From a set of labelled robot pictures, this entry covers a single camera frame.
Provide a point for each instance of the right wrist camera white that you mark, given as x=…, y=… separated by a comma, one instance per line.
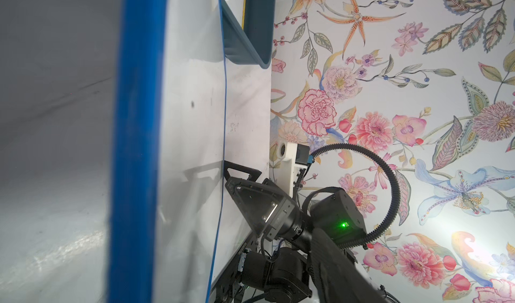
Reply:
x=292, y=158

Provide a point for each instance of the teal plastic storage box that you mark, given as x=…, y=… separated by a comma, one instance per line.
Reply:
x=253, y=45

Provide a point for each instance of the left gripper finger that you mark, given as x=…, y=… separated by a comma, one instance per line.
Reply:
x=336, y=278

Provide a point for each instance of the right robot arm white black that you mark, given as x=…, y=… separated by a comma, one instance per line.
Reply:
x=279, y=271

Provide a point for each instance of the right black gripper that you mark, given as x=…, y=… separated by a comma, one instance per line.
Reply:
x=267, y=209

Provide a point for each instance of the dark blue framed whiteboard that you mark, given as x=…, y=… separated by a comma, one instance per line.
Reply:
x=168, y=150

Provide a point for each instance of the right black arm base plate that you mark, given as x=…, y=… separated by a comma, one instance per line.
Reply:
x=228, y=287

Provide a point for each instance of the yellow framed whiteboard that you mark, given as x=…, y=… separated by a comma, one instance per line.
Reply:
x=243, y=11

